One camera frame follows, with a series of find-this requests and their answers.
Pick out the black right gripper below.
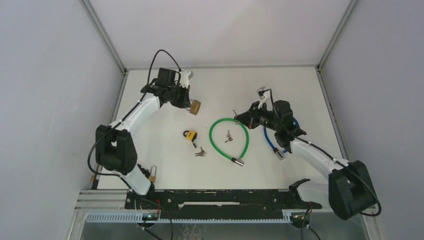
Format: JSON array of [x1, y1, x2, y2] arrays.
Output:
[[234, 101, 280, 132]]

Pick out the large brass padlock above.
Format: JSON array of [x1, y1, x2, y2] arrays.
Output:
[[187, 99, 202, 116]]

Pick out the green lock silver keys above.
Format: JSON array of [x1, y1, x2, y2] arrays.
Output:
[[225, 130, 233, 143]]

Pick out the yellow tag padlock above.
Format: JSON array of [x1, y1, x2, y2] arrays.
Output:
[[183, 130, 198, 148]]

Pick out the blue cable lock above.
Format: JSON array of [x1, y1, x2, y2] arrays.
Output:
[[263, 121, 288, 161]]

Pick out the green cable lock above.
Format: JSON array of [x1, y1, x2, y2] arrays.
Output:
[[208, 118, 250, 167]]

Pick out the brass padlock silver keys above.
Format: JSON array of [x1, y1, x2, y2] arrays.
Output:
[[194, 147, 207, 157]]

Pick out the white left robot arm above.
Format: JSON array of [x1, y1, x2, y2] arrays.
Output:
[[92, 68, 194, 209]]

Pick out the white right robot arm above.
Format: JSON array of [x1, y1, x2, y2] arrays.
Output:
[[234, 100, 381, 220]]

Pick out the small brass padlock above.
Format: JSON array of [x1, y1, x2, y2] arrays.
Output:
[[148, 165, 157, 184]]

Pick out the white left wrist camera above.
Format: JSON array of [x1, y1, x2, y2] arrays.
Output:
[[177, 69, 194, 89]]

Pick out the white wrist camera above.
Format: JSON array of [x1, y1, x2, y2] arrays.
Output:
[[256, 86, 271, 109], [177, 69, 194, 89]]

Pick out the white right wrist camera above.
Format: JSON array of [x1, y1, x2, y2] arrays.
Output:
[[256, 86, 271, 109]]

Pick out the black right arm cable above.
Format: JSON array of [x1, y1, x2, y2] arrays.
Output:
[[261, 88, 382, 218]]

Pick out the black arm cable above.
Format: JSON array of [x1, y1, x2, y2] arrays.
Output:
[[261, 88, 382, 218], [87, 49, 183, 178]]

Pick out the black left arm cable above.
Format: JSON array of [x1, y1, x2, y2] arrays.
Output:
[[87, 49, 183, 178]]

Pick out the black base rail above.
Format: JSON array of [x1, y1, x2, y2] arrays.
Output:
[[124, 189, 322, 221]]

